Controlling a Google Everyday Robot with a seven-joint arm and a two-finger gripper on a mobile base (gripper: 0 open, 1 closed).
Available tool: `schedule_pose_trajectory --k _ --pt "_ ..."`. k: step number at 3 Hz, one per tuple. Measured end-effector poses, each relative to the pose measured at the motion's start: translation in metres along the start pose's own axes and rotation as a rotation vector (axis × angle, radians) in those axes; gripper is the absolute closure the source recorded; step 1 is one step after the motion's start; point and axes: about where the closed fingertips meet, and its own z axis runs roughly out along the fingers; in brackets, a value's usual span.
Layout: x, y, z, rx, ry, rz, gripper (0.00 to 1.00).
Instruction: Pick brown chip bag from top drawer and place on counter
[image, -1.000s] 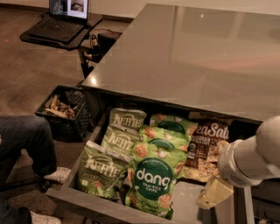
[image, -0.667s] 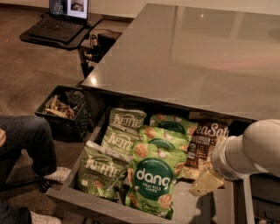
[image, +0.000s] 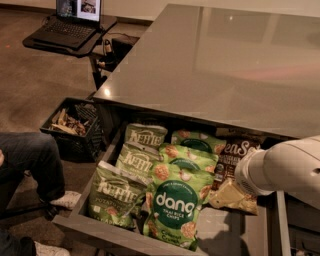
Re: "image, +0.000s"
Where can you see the brown sea salt chip bag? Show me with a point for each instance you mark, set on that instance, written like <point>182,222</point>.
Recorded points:
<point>235,150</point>

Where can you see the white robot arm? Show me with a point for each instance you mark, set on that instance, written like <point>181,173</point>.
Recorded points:
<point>291,166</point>

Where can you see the black power adapter with cables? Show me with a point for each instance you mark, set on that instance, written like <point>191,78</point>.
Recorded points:
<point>115,50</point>

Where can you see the green kettle chip bag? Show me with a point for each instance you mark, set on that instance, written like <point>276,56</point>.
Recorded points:
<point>116,196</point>
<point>137,159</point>
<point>147,135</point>

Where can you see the person's leg in jeans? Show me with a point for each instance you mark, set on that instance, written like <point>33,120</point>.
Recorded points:
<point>35,152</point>

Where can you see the black laptop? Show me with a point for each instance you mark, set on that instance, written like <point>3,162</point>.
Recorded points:
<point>77,21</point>

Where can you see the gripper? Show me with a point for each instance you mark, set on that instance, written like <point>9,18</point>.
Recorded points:
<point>244,174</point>

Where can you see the middle green dang chip bag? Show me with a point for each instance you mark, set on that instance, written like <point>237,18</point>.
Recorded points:
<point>188,158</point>

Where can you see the front green kettle chip bag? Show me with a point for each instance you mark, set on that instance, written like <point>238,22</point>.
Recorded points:
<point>116,196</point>

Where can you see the scraps in crate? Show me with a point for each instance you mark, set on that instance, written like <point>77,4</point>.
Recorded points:
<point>65,123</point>

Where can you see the grey counter cabinet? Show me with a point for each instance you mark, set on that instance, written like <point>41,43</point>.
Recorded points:
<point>254,70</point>

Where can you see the open grey top drawer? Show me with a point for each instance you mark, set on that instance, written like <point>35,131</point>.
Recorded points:
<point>220,232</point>

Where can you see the black plastic crate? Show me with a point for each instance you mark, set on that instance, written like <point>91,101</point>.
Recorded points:
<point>77,148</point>

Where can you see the back green dang chip bag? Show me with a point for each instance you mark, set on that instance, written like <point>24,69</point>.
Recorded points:
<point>198,140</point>

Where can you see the middle green kettle chip bag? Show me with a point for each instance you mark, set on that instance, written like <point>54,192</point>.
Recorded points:
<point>137,159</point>

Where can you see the front green dang chip bag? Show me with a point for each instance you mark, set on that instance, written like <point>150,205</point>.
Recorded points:
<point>174,200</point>

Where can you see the green dang chip bag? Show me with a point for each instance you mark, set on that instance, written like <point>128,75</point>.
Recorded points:
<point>174,200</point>
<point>188,158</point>
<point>198,140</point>

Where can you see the white sneaker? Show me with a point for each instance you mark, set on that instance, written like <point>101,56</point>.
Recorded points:
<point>47,250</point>
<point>67,201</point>

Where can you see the back green kettle chip bag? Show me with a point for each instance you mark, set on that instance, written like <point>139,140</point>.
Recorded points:
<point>147,135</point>

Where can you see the black laptop stand table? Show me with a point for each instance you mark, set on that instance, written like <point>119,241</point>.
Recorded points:
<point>85,49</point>

